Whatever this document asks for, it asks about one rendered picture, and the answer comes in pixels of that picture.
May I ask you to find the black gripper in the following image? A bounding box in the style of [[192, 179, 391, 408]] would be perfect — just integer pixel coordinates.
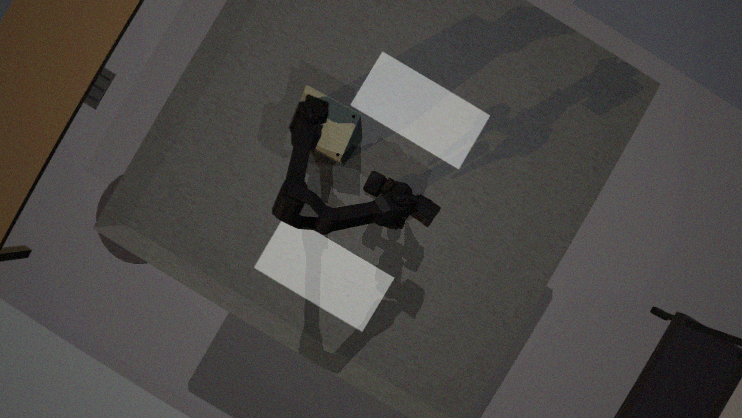
[[363, 171, 387, 197]]

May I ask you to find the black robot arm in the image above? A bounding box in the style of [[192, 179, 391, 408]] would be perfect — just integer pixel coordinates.
[[272, 95, 441, 235]]

